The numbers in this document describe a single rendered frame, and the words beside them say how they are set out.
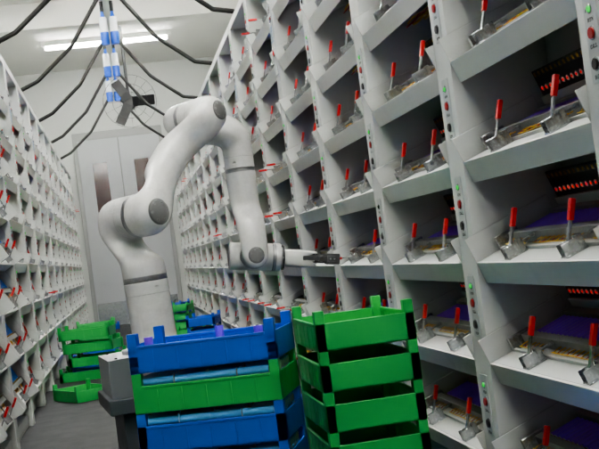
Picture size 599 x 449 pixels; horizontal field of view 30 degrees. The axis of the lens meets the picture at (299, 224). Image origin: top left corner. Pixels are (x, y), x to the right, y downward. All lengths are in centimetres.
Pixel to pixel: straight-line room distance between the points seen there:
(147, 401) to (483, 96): 90
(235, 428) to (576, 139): 92
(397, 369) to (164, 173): 113
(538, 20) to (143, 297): 157
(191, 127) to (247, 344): 112
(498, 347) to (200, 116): 131
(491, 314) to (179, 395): 63
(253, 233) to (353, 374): 112
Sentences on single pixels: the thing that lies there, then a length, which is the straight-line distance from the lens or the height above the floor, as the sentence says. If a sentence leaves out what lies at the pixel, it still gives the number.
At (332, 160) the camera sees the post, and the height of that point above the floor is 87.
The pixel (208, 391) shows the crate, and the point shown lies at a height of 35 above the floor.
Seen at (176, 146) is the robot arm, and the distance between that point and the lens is 317.
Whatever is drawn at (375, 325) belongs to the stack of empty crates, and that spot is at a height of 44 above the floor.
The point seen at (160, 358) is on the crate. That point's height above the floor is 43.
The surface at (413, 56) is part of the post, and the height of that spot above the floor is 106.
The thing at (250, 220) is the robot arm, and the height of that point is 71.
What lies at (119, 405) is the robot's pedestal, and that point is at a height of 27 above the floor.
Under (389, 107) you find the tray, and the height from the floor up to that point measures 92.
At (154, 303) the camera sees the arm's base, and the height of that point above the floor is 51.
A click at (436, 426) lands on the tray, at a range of 273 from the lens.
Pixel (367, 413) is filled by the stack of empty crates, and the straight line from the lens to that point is 222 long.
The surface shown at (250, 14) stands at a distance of 506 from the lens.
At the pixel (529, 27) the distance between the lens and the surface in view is 185.
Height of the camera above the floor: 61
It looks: 1 degrees up
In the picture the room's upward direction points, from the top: 7 degrees counter-clockwise
